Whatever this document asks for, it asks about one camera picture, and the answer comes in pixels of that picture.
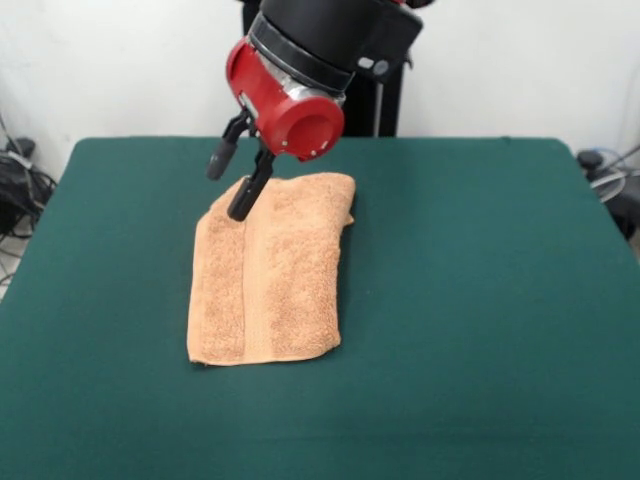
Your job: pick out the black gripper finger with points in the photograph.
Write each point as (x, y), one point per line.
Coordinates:
(220, 160)
(247, 195)

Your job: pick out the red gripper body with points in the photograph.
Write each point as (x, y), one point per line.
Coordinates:
(265, 100)

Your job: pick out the orange terry towel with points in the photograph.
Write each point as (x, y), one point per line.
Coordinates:
(280, 270)

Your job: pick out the dark green table cloth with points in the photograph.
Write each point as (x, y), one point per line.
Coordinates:
(150, 400)

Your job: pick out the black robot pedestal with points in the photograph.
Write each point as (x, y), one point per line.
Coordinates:
(370, 115)

